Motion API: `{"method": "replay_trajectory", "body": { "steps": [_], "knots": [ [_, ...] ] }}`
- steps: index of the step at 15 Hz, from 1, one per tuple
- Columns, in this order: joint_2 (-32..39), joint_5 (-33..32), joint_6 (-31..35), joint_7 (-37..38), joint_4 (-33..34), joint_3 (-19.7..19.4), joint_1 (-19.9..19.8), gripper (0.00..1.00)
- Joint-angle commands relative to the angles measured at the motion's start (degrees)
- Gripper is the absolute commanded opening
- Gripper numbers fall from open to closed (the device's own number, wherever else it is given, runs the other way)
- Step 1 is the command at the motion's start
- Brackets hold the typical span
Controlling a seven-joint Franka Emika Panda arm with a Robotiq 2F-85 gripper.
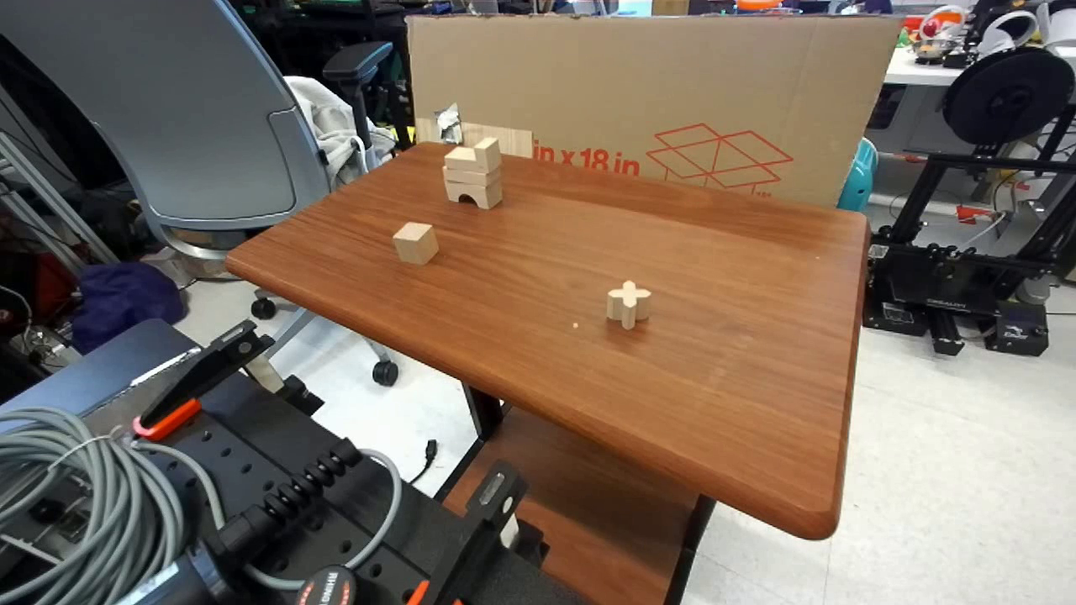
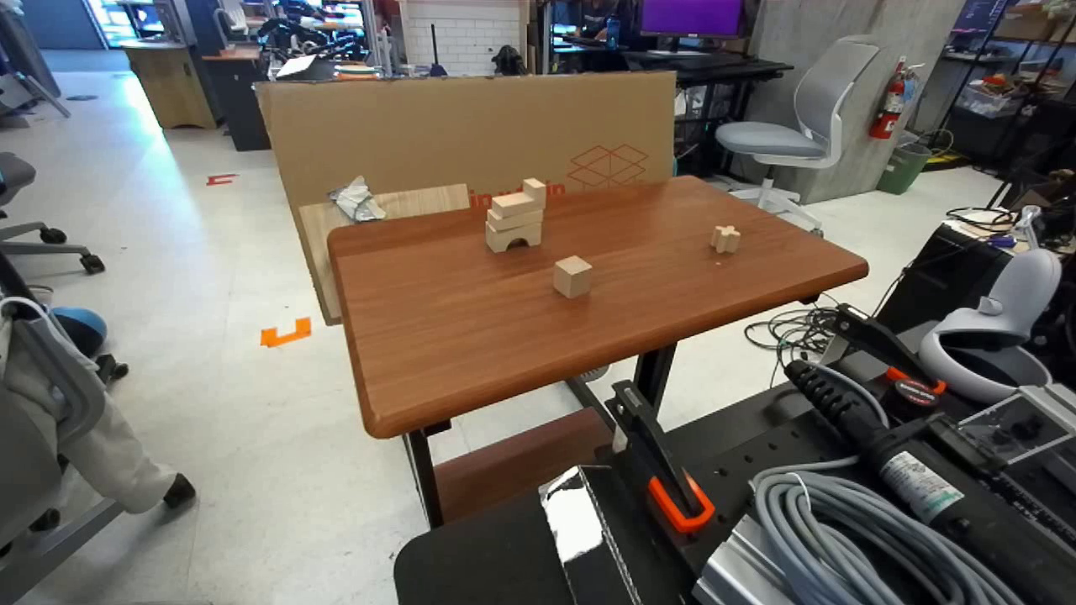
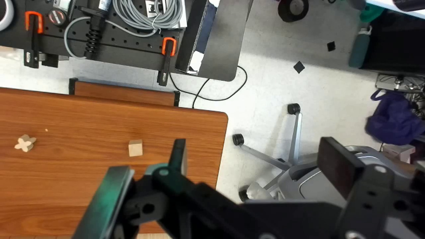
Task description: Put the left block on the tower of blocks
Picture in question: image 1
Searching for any plain wooden cube block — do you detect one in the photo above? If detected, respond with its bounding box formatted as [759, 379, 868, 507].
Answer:
[391, 218, 442, 267]

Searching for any cross-shaped wooden block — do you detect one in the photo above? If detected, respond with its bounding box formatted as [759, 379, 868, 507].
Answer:
[602, 277, 655, 332]

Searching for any wooden arch block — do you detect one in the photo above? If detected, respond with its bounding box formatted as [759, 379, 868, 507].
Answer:
[442, 171, 507, 211]

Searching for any brown table base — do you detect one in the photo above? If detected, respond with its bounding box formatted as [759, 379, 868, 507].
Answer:
[435, 382, 721, 605]

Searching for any large cardboard box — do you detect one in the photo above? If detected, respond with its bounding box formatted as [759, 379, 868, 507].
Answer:
[404, 9, 904, 211]

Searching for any white cloth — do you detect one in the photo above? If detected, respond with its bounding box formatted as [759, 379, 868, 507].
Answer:
[284, 74, 376, 189]

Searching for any black power strip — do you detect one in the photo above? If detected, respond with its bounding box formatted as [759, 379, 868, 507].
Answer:
[165, 373, 380, 568]

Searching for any teal round object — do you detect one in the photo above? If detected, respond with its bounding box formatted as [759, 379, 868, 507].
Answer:
[835, 133, 880, 216]

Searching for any black 3D printer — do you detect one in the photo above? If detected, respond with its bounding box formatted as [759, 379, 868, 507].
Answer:
[866, 105, 1076, 360]

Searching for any dark blue bag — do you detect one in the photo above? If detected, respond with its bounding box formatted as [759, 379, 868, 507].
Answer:
[66, 263, 192, 356]

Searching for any grey office chair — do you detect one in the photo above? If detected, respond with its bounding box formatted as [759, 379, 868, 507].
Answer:
[0, 0, 404, 391]

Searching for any grey metal box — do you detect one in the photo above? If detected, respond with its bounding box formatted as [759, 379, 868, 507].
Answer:
[0, 316, 208, 435]

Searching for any black filament spool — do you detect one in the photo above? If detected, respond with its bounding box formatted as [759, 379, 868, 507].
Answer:
[938, 42, 1076, 146]

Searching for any black clamp bracket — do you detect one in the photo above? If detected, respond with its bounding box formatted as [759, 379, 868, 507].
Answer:
[422, 461, 551, 605]

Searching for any orange-handled black clamp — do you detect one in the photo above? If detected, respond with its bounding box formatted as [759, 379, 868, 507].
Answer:
[130, 316, 280, 448]

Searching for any grey cable bundle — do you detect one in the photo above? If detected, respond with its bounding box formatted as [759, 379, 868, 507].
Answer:
[0, 406, 192, 605]

